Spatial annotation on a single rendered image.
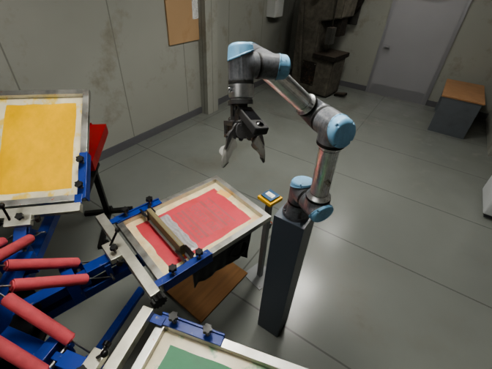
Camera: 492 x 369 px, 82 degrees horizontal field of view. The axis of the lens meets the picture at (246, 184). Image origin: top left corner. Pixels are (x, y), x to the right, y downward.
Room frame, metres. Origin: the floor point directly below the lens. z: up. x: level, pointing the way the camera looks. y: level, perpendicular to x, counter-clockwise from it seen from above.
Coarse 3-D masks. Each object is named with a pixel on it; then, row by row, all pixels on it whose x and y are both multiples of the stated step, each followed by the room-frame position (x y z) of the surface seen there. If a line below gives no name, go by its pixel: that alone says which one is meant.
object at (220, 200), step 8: (208, 192) 1.60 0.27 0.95; (216, 192) 1.61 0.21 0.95; (192, 200) 1.50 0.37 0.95; (200, 200) 1.51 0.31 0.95; (216, 200) 1.52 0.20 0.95; (224, 200) 1.53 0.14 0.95; (176, 208) 1.41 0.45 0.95; (184, 208) 1.42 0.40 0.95; (160, 216) 1.33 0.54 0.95; (144, 224) 1.25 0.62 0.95; (144, 232) 1.18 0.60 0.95; (152, 232) 1.18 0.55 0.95; (152, 240) 1.12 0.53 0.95; (160, 240) 1.12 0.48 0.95
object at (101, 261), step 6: (96, 258) 0.90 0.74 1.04; (102, 258) 0.91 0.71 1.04; (84, 264) 0.86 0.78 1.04; (90, 264) 0.87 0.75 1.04; (96, 264) 0.87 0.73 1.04; (102, 264) 0.87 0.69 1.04; (114, 264) 0.90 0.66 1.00; (90, 270) 0.83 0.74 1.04; (96, 270) 0.84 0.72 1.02; (102, 270) 0.86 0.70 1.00; (90, 276) 0.82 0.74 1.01
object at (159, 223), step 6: (150, 210) 1.26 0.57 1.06; (150, 216) 1.24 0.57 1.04; (156, 216) 1.22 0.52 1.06; (156, 222) 1.18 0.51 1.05; (162, 222) 1.17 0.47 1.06; (162, 228) 1.13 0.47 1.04; (168, 228) 1.12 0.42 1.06; (168, 234) 1.08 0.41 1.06; (174, 234) 1.08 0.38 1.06; (168, 240) 1.09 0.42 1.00; (174, 240) 1.04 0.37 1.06; (180, 240) 1.04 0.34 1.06; (174, 246) 1.04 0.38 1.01; (180, 246) 1.00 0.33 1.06; (180, 252) 1.00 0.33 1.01
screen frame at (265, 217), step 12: (204, 180) 1.70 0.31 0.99; (216, 180) 1.72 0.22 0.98; (180, 192) 1.54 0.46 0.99; (192, 192) 1.57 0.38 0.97; (228, 192) 1.61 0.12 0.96; (168, 204) 1.44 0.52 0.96; (252, 204) 1.46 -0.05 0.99; (264, 216) 1.35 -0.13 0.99; (120, 228) 1.16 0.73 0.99; (252, 228) 1.24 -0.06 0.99; (132, 240) 1.08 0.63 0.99; (228, 240) 1.13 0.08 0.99; (144, 252) 1.00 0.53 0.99; (216, 252) 1.04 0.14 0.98; (156, 276) 0.86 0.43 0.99
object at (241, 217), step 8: (224, 208) 1.44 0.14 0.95; (232, 208) 1.45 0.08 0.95; (232, 216) 1.37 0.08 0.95; (240, 216) 1.37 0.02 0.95; (248, 216) 1.38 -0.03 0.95; (232, 224) 1.29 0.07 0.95; (240, 224) 1.30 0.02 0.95; (184, 232) 1.20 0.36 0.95; (216, 232) 1.22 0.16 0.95; (224, 232) 1.22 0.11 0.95; (192, 240) 1.14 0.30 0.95; (208, 240) 1.15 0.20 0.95; (216, 240) 1.15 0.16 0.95; (160, 248) 1.06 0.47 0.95; (168, 248) 1.07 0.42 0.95; (160, 256) 1.01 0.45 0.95; (168, 256) 1.01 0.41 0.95; (176, 256) 1.02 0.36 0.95; (184, 256) 1.02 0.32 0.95; (168, 264) 0.96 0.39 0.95
